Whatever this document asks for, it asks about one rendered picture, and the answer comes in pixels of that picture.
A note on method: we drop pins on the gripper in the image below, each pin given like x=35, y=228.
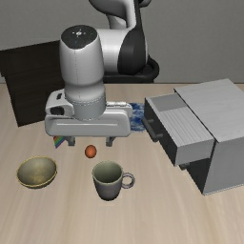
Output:
x=95, y=125

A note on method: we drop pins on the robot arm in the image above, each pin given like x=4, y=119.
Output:
x=82, y=63

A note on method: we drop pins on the grey-green mug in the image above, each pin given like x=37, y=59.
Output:
x=107, y=181

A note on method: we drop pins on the grey cabinet drawer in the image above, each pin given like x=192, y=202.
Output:
x=181, y=127

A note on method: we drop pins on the grey cabinet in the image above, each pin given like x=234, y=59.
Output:
x=219, y=120

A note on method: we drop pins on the small orange fruit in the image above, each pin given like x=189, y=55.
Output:
x=91, y=151

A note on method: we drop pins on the rainbow striped object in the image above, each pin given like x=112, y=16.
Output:
x=58, y=141

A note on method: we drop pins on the blue and white plate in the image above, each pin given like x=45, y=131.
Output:
x=138, y=116

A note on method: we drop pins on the olive yellow-rimmed bowl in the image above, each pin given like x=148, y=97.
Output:
x=36, y=173

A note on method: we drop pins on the dark slatted rack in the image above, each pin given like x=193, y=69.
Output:
x=28, y=85

